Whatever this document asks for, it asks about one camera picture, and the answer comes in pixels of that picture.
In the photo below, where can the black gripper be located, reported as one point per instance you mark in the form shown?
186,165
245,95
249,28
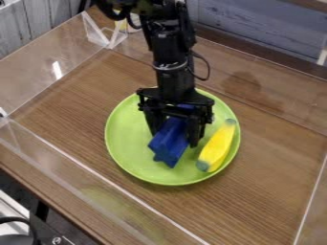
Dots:
175,99

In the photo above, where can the blue plastic block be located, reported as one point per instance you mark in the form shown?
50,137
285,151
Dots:
170,143

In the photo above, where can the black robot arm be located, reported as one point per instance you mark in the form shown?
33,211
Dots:
170,35

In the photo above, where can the green round plate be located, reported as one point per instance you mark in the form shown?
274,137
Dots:
127,137

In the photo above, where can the yellow toy banana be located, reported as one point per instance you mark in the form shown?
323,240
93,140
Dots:
215,150

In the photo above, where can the clear acrylic enclosure wall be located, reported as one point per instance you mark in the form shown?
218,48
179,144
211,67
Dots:
61,85

